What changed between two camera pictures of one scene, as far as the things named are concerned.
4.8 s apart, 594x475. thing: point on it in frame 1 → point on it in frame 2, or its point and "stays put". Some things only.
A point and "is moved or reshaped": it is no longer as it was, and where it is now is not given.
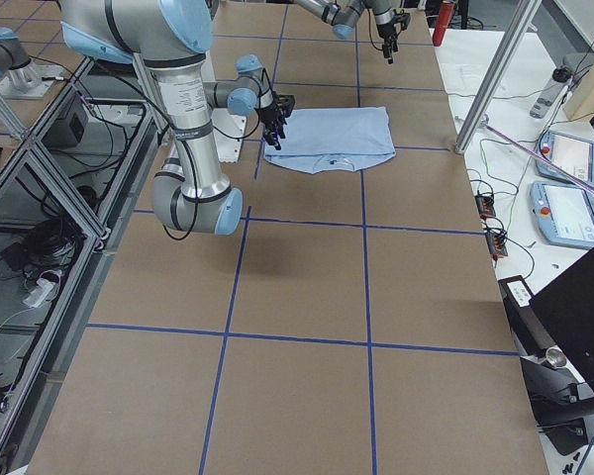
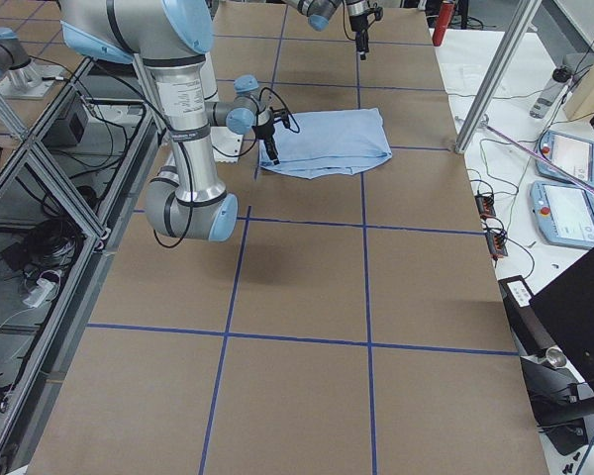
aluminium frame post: x=498 y=74 stays put
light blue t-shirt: x=336 y=139 is moved or reshaped
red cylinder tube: x=444 y=17 stays put
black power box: x=68 y=131 stays put
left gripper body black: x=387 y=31 → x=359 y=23
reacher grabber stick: x=485 y=122 stays put
